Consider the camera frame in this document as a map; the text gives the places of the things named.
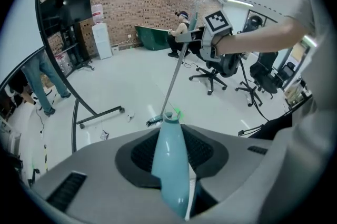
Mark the black television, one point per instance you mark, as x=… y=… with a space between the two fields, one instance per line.
x=65 y=4

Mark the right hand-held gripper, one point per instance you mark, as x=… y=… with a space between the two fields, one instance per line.
x=217 y=22

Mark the black office chair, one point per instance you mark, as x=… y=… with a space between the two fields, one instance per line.
x=226 y=67
x=263 y=75
x=287 y=72

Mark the teal broom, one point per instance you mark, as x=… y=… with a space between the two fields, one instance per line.
x=173 y=78

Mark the small white appliance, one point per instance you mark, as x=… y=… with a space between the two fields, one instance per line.
x=114 y=49

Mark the clear water bottle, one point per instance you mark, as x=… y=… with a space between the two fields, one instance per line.
x=97 y=14

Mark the teal dustpan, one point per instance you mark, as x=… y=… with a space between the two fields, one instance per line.
x=171 y=165

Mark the person's right forearm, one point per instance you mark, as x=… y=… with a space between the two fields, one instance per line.
x=258 y=38

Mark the ceiling tube light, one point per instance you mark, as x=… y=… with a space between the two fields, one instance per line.
x=239 y=1

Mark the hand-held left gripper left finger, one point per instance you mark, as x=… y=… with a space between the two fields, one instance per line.
x=137 y=159

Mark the small litter scrap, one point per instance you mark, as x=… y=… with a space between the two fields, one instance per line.
x=104 y=134

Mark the white water dispenser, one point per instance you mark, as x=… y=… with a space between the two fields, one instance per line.
x=101 y=41

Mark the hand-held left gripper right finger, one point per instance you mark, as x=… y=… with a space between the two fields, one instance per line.
x=208 y=157

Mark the person's grey shirt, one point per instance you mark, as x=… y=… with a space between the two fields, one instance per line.
x=310 y=99

